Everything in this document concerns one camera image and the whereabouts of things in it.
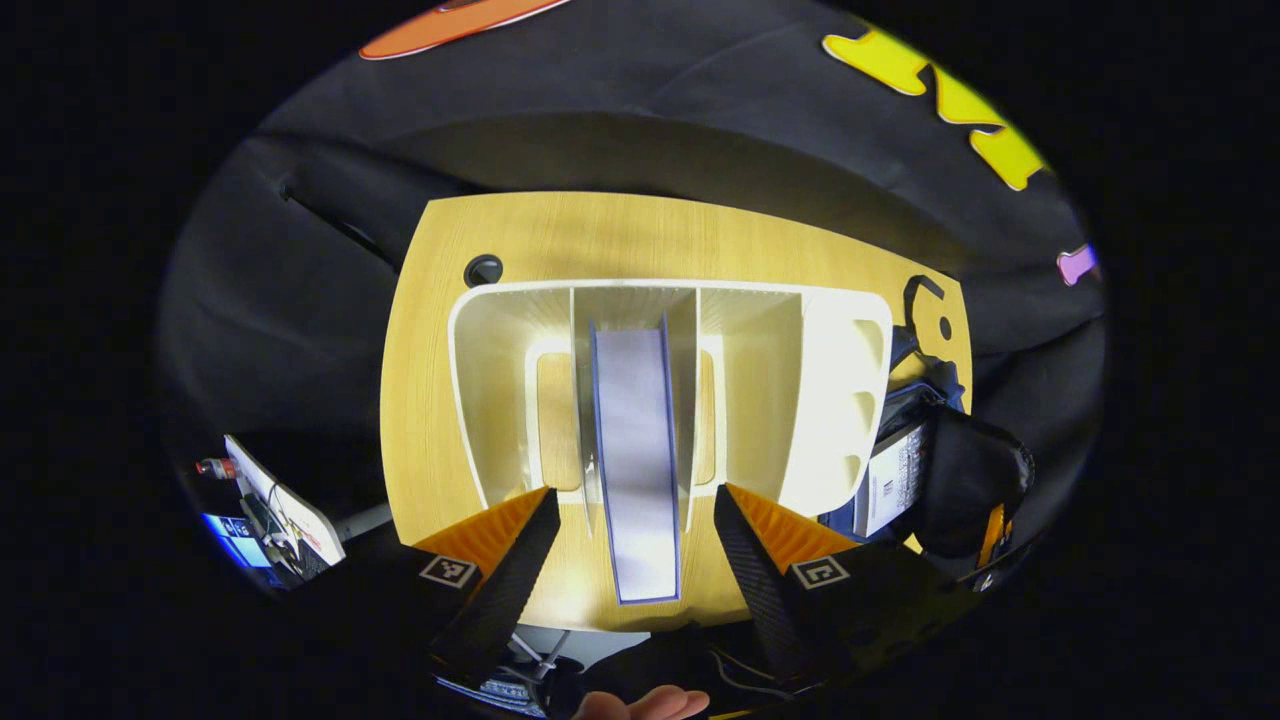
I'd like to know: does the computer monitor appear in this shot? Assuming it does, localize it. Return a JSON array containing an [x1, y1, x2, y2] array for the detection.
[[200, 512, 273, 571]]

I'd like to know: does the white plastic bookshelf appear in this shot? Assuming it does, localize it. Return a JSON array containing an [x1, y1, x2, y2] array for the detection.
[[448, 278, 894, 536]]

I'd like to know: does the white side desk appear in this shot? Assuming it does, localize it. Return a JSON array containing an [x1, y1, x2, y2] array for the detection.
[[222, 435, 346, 581]]

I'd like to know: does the dark blue schoolbag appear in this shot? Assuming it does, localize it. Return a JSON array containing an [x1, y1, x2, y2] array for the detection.
[[820, 275, 1036, 561]]

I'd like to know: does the white book with blue cover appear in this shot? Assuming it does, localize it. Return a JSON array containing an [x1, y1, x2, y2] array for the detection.
[[865, 420, 931, 541]]

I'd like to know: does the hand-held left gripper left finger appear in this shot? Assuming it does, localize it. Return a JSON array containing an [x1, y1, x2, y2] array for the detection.
[[300, 487, 563, 691]]

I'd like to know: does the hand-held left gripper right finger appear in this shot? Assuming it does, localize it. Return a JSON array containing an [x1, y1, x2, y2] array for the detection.
[[713, 483, 981, 691]]

